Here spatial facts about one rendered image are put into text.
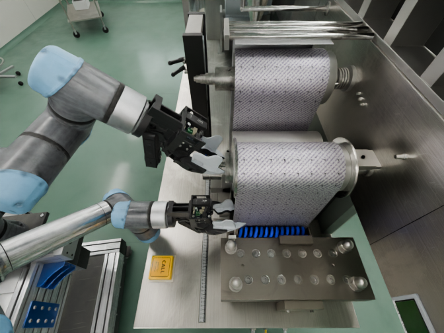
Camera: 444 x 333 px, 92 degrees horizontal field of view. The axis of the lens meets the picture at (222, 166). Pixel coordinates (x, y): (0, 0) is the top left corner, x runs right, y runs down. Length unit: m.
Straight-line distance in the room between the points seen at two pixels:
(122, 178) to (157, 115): 1.84
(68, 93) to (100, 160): 2.07
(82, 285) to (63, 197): 0.92
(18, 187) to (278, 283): 0.59
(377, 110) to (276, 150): 0.26
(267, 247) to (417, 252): 0.33
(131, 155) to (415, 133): 2.18
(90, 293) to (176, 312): 0.95
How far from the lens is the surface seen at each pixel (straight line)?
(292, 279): 0.68
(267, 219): 0.66
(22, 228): 1.18
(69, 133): 0.45
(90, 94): 0.39
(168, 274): 0.78
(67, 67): 0.39
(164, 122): 0.40
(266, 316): 0.79
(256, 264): 0.67
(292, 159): 0.49
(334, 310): 0.85
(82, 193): 2.29
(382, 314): 1.97
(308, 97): 0.64
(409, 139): 0.55
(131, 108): 0.39
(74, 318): 1.68
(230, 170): 0.49
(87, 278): 1.70
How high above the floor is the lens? 1.68
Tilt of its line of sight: 54 degrees down
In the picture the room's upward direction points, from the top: straight up
